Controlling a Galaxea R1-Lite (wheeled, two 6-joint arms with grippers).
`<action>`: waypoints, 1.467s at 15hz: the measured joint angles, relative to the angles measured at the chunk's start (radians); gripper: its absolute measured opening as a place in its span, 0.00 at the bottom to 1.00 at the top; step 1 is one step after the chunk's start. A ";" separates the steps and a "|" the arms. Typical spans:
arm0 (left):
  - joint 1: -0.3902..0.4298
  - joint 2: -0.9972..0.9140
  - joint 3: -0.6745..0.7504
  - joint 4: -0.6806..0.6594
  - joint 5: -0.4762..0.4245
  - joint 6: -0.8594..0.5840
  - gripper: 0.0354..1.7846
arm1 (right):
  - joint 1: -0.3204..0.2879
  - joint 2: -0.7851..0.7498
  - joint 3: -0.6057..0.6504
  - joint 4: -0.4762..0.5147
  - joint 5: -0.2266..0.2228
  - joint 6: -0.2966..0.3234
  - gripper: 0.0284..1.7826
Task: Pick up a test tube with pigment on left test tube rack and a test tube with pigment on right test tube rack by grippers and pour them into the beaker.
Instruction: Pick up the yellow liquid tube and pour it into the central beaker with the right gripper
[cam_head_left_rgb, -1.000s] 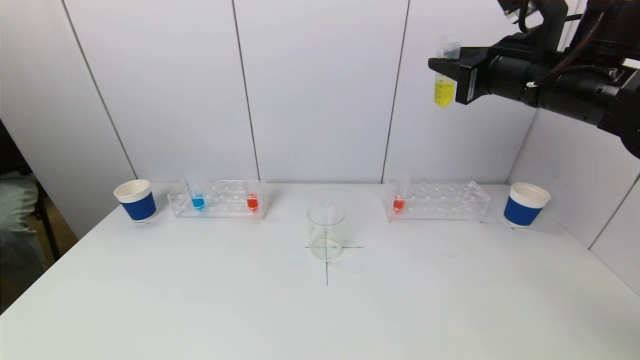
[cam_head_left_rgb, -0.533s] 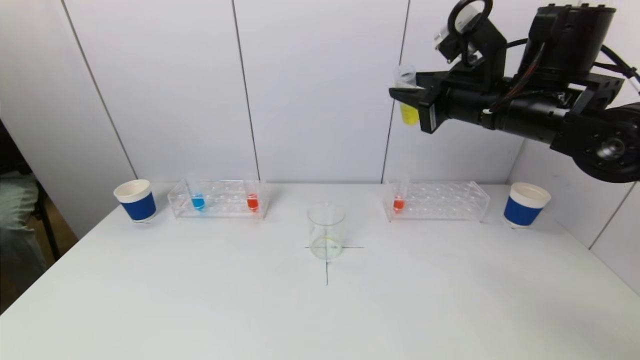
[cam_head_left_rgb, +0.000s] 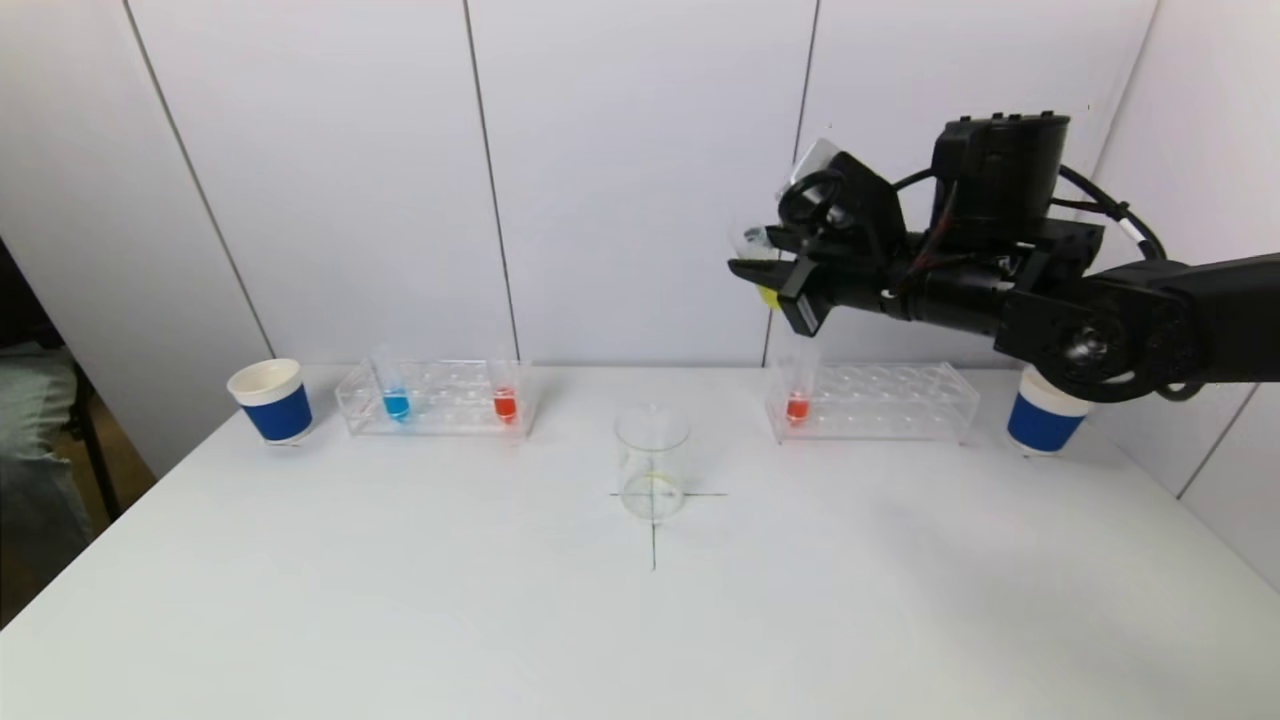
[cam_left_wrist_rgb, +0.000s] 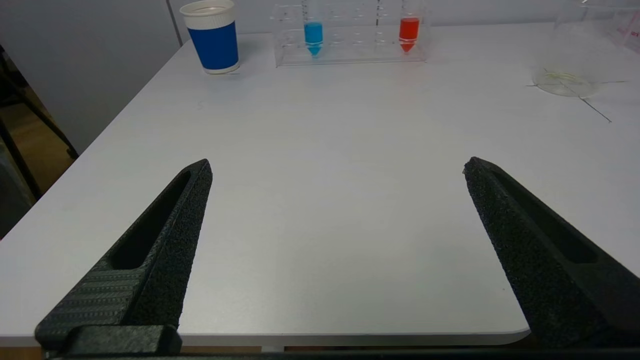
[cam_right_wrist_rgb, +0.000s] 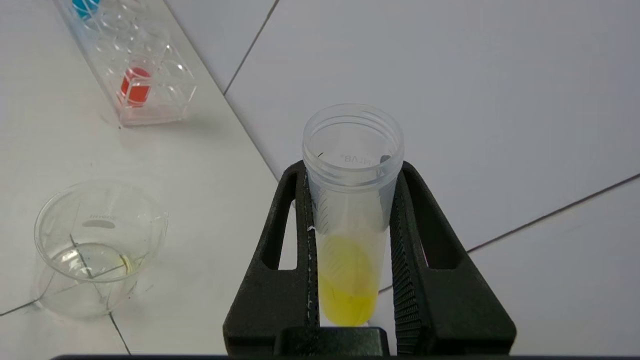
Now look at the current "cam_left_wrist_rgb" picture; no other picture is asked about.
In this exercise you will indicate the black stand frame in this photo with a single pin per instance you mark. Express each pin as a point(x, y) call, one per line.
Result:
point(50, 127)

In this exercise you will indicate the clear glass beaker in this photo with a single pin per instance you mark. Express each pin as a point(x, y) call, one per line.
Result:
point(570, 60)

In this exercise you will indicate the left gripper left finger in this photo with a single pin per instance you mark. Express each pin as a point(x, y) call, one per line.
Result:
point(165, 270)

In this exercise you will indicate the blue paper cup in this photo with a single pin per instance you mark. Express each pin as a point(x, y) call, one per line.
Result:
point(216, 47)

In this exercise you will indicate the blue pigment test tube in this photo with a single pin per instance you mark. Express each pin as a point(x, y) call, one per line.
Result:
point(313, 36)

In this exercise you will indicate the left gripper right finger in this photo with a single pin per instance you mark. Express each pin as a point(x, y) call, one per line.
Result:
point(540, 280)

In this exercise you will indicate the red pigment test tube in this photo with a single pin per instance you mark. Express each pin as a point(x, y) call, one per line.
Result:
point(408, 32)

